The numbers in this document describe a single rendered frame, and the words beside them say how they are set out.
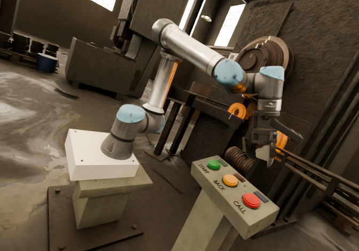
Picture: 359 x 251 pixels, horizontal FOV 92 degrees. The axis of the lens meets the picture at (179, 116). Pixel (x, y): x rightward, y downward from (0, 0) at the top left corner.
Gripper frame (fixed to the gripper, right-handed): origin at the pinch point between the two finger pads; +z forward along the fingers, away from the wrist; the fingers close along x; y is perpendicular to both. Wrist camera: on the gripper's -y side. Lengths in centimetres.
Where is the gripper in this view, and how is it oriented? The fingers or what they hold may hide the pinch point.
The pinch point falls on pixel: (270, 163)
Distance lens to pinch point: 76.2
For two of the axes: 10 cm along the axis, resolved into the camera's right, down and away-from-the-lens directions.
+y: -9.3, -0.5, 3.5
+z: 0.2, 9.8, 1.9
